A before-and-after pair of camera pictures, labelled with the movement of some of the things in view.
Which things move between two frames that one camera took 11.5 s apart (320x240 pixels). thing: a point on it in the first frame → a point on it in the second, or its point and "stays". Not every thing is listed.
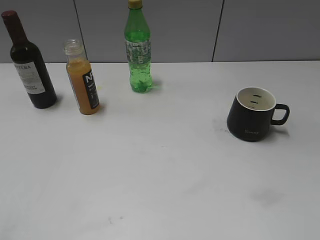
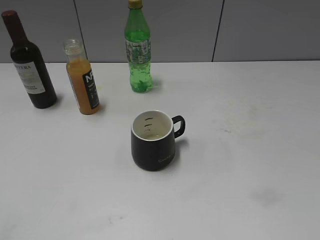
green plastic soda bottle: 137,40 stays
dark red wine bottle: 28,63 stays
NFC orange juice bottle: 79,68 stays
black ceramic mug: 253,111 → 153,134
